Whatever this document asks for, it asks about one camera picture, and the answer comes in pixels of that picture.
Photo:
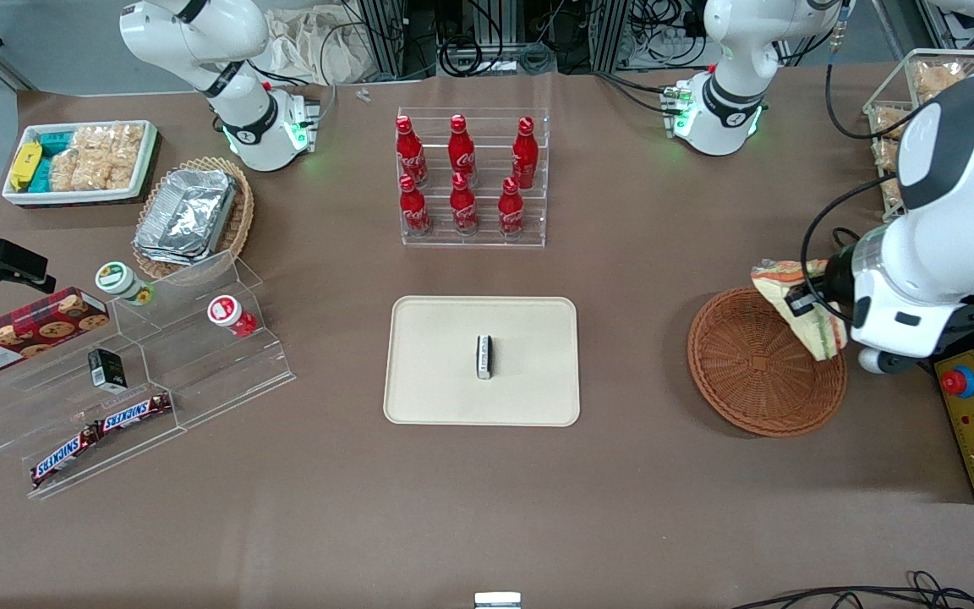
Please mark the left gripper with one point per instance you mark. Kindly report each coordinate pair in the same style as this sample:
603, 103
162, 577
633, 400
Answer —
835, 277

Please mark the triangle sandwich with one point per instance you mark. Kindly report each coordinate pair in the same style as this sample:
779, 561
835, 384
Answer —
779, 283

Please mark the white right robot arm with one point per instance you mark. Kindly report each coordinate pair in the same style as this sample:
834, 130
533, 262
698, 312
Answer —
242, 110

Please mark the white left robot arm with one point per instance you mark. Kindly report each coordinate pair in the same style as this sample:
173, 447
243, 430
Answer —
960, 169

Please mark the brown wicker basket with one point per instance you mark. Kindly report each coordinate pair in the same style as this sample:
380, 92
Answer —
749, 376

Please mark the beige plastic tray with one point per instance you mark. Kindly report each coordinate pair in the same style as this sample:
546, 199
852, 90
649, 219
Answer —
436, 372

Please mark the light wicker basket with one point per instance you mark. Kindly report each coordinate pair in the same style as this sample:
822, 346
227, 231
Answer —
243, 216

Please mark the white rectangular snack tray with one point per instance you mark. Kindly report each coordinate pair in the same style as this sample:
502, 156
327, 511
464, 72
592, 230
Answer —
73, 198

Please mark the red cola bottle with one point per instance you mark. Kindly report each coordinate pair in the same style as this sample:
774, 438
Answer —
525, 156
461, 152
511, 211
413, 209
463, 207
409, 154

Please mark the clear acrylic bottle rack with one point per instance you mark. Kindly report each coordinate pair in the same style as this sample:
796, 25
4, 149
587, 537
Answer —
487, 235

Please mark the small black white box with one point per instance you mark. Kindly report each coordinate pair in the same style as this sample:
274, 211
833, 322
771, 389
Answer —
484, 357

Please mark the small white block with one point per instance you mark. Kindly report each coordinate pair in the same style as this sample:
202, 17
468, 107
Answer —
497, 600

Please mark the white cloth bag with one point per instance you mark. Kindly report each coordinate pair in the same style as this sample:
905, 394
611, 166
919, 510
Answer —
309, 46

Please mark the red lid cup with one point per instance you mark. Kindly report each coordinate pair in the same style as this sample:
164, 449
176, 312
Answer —
227, 313

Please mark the clear acrylic stepped shelf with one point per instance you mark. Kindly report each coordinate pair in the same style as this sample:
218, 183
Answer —
199, 372

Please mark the aluminium foil container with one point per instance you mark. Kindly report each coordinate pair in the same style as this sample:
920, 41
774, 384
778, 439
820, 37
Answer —
187, 216

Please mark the brown Snickers bar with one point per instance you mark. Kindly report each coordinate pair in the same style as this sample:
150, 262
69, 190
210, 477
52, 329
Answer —
134, 413
64, 457

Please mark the green lid cup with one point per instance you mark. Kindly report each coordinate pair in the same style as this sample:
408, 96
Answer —
119, 281

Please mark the clear rice cracker packet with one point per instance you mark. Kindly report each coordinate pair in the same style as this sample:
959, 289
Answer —
125, 156
64, 171
93, 169

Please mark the small black carton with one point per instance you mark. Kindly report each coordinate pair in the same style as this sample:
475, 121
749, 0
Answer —
106, 370

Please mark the teal snack packet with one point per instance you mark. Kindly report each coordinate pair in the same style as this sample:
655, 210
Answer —
41, 175
54, 141

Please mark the red tartan cookie box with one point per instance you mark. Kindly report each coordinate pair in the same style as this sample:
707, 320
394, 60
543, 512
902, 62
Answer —
22, 334

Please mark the yellow snack packet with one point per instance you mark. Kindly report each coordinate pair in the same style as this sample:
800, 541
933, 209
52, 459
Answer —
25, 165

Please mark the aluminium frame post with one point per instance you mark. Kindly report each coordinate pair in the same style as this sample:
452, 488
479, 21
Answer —
610, 34
385, 34

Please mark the black clamp mount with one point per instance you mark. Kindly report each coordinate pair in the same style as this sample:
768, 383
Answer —
5, 258

